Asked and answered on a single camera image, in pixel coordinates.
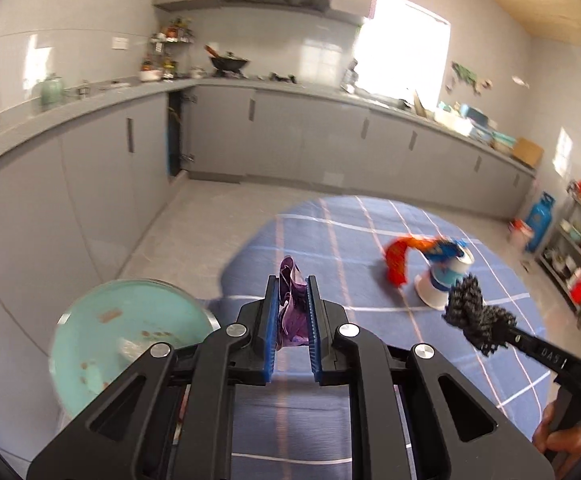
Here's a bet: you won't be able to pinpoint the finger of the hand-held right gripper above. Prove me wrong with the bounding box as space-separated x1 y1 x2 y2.
507 325 581 386

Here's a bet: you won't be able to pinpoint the white basin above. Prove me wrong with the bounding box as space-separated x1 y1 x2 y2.
434 107 473 136

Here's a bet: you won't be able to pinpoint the black knitted scrubber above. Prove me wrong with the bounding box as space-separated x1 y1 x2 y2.
443 274 518 358

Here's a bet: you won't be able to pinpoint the bright window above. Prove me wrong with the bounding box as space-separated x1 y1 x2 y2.
355 0 452 101

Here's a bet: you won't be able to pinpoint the purple plastic wrapper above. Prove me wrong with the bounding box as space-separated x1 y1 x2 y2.
276 256 316 351

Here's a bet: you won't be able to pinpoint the grey lower kitchen cabinets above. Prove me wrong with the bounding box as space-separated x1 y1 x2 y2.
0 80 538 311

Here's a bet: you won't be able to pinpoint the white cup with blue band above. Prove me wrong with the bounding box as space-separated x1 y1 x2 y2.
414 245 473 311

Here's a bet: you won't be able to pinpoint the black wok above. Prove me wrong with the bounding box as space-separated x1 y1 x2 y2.
205 45 251 75

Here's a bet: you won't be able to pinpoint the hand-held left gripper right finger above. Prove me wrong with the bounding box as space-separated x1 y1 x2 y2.
307 275 555 480

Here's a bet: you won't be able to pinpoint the hanging cloths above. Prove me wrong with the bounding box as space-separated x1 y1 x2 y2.
450 60 493 92

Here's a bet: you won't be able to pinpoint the metal shelf rack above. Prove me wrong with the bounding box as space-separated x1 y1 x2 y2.
537 180 581 316

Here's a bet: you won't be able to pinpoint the person's right hand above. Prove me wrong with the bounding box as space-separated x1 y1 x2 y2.
533 402 581 467

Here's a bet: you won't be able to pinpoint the blue gas cylinder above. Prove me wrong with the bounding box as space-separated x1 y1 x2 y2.
525 191 557 253

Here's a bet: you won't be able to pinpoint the blue plaid tablecloth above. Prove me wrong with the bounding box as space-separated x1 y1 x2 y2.
220 195 556 480

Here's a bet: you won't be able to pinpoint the green basin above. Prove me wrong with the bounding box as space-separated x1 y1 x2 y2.
490 130 516 153

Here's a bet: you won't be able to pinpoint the red orange blue wrapper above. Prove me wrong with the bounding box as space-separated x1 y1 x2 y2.
383 234 463 288

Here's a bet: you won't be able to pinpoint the metal spice rack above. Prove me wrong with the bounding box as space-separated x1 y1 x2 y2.
143 17 194 81

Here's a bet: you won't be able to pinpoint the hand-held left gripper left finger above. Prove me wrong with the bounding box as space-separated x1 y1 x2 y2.
28 275 280 480

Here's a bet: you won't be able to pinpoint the blue dish box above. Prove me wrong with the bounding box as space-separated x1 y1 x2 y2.
457 104 498 141

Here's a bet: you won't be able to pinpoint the green kettle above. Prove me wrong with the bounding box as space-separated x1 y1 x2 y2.
38 74 66 109

